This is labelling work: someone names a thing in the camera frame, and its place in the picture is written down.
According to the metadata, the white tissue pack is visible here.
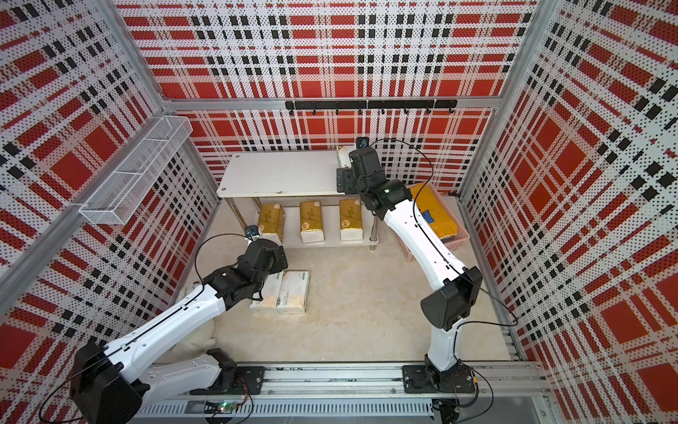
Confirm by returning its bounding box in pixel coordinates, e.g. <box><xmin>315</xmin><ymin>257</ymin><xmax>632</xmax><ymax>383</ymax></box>
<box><xmin>276</xmin><ymin>270</ymin><xmax>310</xmax><ymax>314</ymax></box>
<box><xmin>249</xmin><ymin>272</ymin><xmax>284</xmax><ymax>314</ymax></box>
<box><xmin>337</xmin><ymin>146</ymin><xmax>356</xmax><ymax>169</ymax></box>

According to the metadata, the gold tissue pack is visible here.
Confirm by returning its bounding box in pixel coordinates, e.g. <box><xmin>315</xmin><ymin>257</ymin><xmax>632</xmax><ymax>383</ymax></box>
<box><xmin>339</xmin><ymin>199</ymin><xmax>364</xmax><ymax>241</ymax></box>
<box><xmin>257</xmin><ymin>203</ymin><xmax>286</xmax><ymax>245</ymax></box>
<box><xmin>299</xmin><ymin>201</ymin><xmax>325</xmax><ymax>244</ymax></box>

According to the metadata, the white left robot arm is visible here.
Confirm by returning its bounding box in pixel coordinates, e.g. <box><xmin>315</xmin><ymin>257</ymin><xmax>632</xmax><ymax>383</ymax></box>
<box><xmin>69</xmin><ymin>238</ymin><xmax>288</xmax><ymax>423</ymax></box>

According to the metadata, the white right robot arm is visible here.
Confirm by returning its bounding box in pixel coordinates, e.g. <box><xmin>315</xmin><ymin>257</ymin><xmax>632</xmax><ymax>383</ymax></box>
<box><xmin>337</xmin><ymin>147</ymin><xmax>482</xmax><ymax>386</ymax></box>

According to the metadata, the white two-tier metal shelf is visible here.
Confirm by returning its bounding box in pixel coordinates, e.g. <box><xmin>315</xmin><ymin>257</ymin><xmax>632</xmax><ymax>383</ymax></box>
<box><xmin>216</xmin><ymin>150</ymin><xmax>379</xmax><ymax>251</ymax></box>

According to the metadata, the yellow folded shirt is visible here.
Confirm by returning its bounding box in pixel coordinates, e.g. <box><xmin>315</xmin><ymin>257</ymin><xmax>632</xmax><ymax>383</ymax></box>
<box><xmin>410</xmin><ymin>183</ymin><xmax>458</xmax><ymax>240</ymax></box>

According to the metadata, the white plush toy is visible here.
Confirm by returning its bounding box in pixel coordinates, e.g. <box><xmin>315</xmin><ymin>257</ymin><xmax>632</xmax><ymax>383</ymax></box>
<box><xmin>155</xmin><ymin>320</ymin><xmax>218</xmax><ymax>364</ymax></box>

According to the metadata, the pink plastic basket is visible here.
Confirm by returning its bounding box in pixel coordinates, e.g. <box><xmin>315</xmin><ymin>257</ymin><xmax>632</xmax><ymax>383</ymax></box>
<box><xmin>410</xmin><ymin>183</ymin><xmax>470</xmax><ymax>251</ymax></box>

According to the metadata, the green circuit board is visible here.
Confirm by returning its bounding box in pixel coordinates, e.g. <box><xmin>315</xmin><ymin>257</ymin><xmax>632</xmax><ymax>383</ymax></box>
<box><xmin>204</xmin><ymin>401</ymin><xmax>239</xmax><ymax>415</ymax></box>

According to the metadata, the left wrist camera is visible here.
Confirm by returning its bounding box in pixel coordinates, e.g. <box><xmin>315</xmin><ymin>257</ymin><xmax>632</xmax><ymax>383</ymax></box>
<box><xmin>245</xmin><ymin>224</ymin><xmax>261</xmax><ymax>240</ymax></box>

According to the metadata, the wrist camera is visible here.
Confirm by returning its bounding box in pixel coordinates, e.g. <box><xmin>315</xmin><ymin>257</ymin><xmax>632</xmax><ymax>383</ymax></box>
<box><xmin>355</xmin><ymin>137</ymin><xmax>370</xmax><ymax>149</ymax></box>
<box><xmin>245</xmin><ymin>224</ymin><xmax>261</xmax><ymax>240</ymax></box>

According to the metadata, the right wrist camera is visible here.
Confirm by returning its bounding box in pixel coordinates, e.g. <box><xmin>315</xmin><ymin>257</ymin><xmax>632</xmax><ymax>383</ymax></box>
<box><xmin>355</xmin><ymin>137</ymin><xmax>370</xmax><ymax>149</ymax></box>

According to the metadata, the black wall hook rail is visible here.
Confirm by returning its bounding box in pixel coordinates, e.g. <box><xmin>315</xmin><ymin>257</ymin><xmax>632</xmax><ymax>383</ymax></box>
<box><xmin>284</xmin><ymin>99</ymin><xmax>458</xmax><ymax>113</ymax></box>

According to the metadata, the white wire mesh wall basket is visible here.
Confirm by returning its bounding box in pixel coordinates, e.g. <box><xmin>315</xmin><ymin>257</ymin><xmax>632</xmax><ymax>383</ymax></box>
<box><xmin>79</xmin><ymin>115</ymin><xmax>192</xmax><ymax>225</ymax></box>

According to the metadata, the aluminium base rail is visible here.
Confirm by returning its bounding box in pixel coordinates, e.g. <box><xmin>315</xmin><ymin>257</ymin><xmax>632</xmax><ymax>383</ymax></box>
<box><xmin>134</xmin><ymin>360</ymin><xmax>556</xmax><ymax>423</ymax></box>

